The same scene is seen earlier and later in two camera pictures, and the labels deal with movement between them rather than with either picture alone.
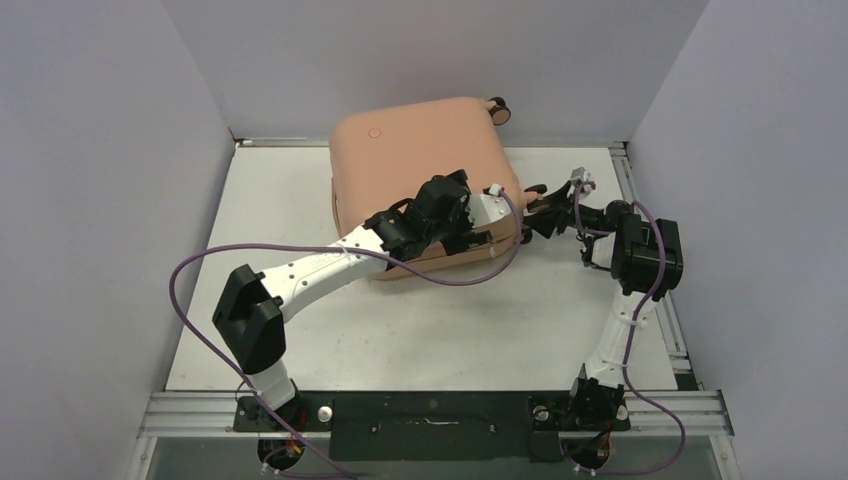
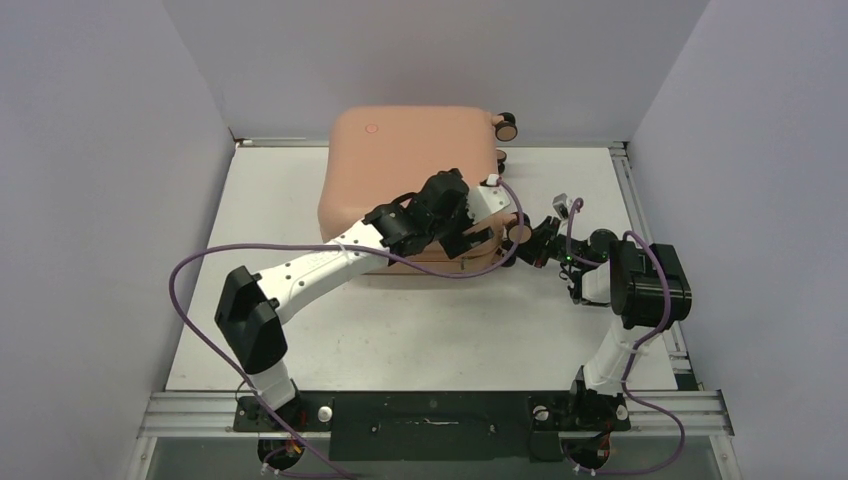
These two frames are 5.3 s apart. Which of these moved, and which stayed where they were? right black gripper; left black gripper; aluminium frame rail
Moved: right black gripper
Stayed: aluminium frame rail; left black gripper
